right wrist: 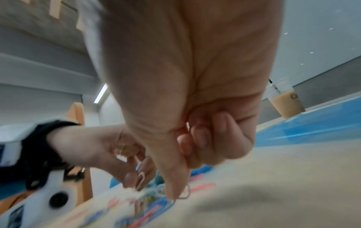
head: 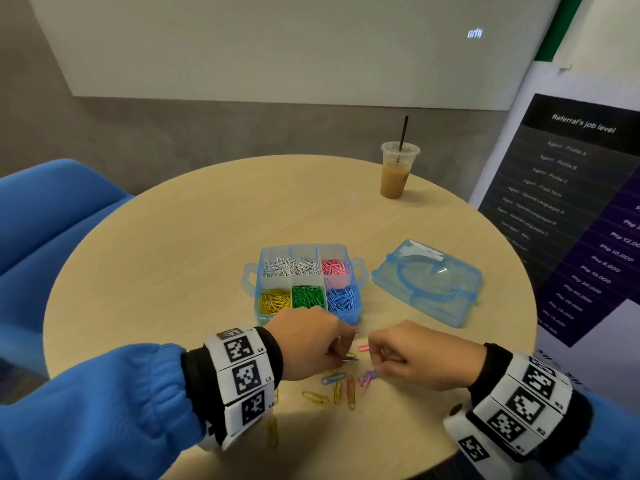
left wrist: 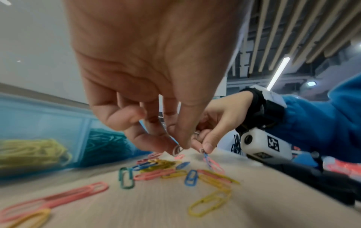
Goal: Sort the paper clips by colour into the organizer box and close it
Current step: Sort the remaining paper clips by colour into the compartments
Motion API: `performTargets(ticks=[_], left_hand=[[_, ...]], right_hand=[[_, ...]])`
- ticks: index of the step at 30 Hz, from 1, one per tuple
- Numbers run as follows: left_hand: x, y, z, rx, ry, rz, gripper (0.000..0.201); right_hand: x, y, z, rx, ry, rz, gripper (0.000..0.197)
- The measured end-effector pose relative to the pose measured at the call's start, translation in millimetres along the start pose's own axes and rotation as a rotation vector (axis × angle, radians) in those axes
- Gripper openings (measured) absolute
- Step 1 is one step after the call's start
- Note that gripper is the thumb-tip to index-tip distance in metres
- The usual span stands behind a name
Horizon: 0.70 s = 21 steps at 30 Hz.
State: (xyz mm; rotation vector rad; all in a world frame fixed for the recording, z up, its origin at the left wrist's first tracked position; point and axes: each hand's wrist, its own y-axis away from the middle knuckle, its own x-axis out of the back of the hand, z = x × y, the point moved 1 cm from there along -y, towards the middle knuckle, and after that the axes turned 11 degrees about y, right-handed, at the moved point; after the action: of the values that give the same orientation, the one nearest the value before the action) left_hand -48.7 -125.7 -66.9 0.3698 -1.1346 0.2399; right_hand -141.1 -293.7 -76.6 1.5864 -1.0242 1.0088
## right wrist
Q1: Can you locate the person's left hand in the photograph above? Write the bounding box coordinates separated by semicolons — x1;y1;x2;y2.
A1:
48;124;159;192

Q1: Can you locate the wooden slat partition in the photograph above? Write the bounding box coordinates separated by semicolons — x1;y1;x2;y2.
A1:
23;0;85;32

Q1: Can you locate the blue upholstered chair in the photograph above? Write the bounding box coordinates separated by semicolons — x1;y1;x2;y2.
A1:
110;166;214;189

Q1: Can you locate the left wrist marker band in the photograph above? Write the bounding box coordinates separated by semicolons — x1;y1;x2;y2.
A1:
0;124;35;168

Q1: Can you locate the black drinking straw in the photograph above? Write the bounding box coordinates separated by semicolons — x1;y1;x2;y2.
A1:
268;79;281;94

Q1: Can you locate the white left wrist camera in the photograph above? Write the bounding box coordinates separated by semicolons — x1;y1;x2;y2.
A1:
0;167;85;228

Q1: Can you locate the person's left forearm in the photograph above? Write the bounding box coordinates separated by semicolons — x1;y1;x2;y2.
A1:
0;120;80;188

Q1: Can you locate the person's right hand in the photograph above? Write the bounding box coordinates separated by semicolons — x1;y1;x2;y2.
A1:
76;0;286;201

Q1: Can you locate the white paper clip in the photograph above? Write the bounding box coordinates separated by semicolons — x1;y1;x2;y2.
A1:
174;183;193;200

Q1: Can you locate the white wall board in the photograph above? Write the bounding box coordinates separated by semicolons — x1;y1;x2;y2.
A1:
259;0;361;101

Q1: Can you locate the pile of coloured paper clips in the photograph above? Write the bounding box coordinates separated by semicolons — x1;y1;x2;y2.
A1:
73;171;218;228

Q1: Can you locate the blue transparent box lid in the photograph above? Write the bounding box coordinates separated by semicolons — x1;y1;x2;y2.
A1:
254;95;361;148

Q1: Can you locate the round wooden table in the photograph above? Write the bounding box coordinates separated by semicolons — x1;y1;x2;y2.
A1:
33;91;361;228

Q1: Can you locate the ceiling light strip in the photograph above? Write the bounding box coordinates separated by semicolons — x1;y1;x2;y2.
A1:
93;83;108;104

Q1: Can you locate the iced coffee plastic cup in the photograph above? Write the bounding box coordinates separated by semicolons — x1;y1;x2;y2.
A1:
265;76;306;119

